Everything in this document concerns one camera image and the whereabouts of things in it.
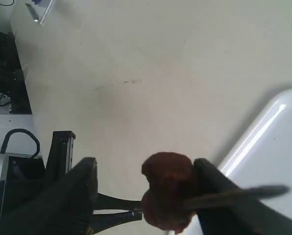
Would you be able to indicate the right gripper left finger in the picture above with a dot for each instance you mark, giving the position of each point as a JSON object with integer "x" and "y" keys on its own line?
{"x": 65, "y": 208}

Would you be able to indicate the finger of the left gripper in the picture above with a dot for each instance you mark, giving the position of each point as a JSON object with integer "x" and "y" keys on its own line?
{"x": 104, "y": 202}
{"x": 106, "y": 221}

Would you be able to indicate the dark brown round object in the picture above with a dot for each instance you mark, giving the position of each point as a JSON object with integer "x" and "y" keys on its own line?
{"x": 169, "y": 173}

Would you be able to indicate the white plastic tray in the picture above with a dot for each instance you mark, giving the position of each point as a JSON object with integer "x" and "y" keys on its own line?
{"x": 262, "y": 156}

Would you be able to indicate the thin metal skewer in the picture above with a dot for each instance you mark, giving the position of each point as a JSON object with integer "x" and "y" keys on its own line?
{"x": 231, "y": 197}

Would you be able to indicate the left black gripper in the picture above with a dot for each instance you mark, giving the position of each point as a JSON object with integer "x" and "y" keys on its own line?
{"x": 24, "y": 178}

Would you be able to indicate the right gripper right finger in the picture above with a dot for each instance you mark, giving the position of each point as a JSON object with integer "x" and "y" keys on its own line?
{"x": 250, "y": 217}

